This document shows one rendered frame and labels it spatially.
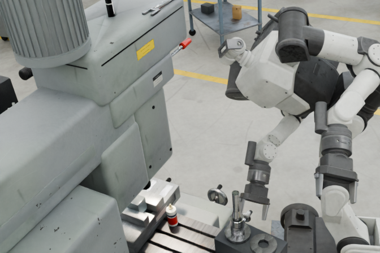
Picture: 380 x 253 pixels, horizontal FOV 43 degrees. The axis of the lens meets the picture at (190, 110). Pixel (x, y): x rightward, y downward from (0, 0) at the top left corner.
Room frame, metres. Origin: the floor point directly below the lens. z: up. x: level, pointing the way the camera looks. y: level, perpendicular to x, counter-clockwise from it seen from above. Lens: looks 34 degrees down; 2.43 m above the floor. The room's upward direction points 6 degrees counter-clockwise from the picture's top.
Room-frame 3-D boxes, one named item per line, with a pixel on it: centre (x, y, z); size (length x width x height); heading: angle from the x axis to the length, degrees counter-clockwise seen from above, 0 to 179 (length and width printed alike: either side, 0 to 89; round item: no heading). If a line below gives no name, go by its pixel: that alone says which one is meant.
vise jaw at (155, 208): (1.46, 0.22, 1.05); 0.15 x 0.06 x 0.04; 57
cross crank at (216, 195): (1.80, -0.07, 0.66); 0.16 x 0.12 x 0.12; 147
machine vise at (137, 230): (1.44, 0.24, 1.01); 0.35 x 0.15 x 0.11; 147
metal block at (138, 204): (1.42, 0.26, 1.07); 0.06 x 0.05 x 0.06; 57
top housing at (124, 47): (1.37, 0.21, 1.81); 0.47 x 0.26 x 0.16; 147
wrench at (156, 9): (1.44, 0.02, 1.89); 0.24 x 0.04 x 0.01; 145
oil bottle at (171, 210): (1.40, 0.12, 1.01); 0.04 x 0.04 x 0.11
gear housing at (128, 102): (1.35, 0.23, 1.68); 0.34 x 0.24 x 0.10; 147
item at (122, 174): (1.22, 0.31, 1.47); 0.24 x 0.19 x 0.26; 57
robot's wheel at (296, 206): (1.76, -0.51, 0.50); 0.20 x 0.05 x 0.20; 76
